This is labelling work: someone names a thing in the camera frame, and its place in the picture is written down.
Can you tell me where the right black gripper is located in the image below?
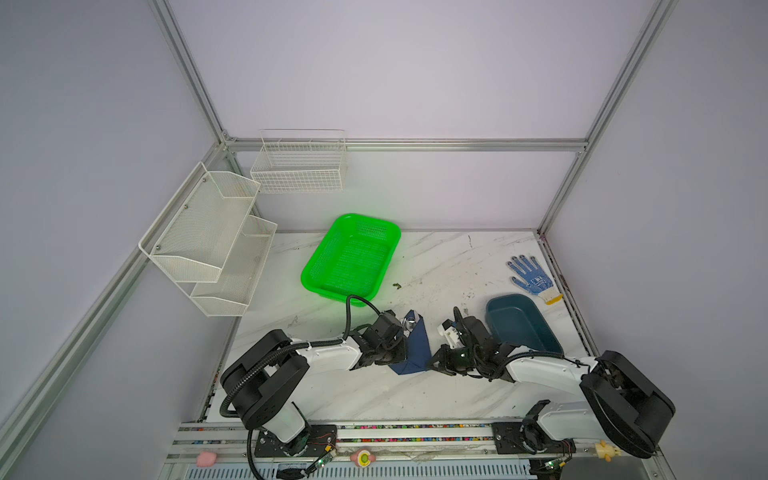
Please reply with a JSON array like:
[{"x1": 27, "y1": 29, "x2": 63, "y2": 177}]
[{"x1": 422, "y1": 345, "x2": 481, "y2": 374}]

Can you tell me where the dark blue paper napkin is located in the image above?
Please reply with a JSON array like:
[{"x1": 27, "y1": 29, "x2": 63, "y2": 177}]
[{"x1": 389, "y1": 310, "x2": 432, "y2": 375}]

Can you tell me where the dark teal plastic tray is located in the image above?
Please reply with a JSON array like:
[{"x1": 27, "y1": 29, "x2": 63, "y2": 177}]
[{"x1": 485, "y1": 294, "x2": 564, "y2": 354}]

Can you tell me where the green plastic perforated basket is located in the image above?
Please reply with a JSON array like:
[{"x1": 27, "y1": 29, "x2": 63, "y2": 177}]
[{"x1": 300, "y1": 214, "x2": 402, "y2": 302}]

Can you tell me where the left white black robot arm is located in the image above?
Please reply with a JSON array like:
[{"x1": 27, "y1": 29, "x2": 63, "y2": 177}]
[{"x1": 219, "y1": 325, "x2": 407, "y2": 445}]

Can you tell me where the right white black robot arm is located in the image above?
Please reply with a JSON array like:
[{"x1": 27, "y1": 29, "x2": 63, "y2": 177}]
[{"x1": 428, "y1": 340, "x2": 676, "y2": 459}]

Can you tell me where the blue white work glove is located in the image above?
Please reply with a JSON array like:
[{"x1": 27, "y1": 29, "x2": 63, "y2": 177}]
[{"x1": 507, "y1": 255, "x2": 563, "y2": 305}]

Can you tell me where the pink green round toy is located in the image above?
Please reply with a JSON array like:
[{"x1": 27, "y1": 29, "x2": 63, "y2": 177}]
[{"x1": 350, "y1": 449, "x2": 376, "y2": 468}]

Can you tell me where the yellow toy figure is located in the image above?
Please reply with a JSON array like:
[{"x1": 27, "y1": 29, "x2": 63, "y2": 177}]
[{"x1": 594, "y1": 440, "x2": 623, "y2": 462}]

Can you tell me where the white mesh two-tier shelf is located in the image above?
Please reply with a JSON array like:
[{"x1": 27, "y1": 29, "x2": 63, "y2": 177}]
[{"x1": 138, "y1": 163, "x2": 277, "y2": 317}]

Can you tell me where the pink toy figure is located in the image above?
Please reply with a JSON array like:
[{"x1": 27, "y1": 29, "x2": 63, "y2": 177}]
[{"x1": 196, "y1": 451, "x2": 217, "y2": 468}]

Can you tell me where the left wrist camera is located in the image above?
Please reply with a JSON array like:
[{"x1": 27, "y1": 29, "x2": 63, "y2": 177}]
[{"x1": 370, "y1": 310, "x2": 420, "y2": 349}]

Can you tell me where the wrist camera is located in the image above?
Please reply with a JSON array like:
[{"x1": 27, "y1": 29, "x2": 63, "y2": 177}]
[
  {"x1": 370, "y1": 310, "x2": 420, "y2": 349},
  {"x1": 438, "y1": 307, "x2": 492, "y2": 349}
]

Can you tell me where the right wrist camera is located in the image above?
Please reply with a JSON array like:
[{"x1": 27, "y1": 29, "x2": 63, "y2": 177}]
[{"x1": 438, "y1": 307, "x2": 492, "y2": 349}]

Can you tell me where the aluminium front rail frame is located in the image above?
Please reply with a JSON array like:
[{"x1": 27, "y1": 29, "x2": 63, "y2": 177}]
[{"x1": 159, "y1": 420, "x2": 675, "y2": 479}]

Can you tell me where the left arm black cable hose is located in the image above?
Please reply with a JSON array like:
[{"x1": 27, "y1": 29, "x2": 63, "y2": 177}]
[{"x1": 218, "y1": 293, "x2": 382, "y2": 480}]

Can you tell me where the white wire wall basket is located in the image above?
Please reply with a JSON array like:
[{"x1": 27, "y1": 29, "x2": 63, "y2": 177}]
[{"x1": 250, "y1": 129, "x2": 347, "y2": 194}]

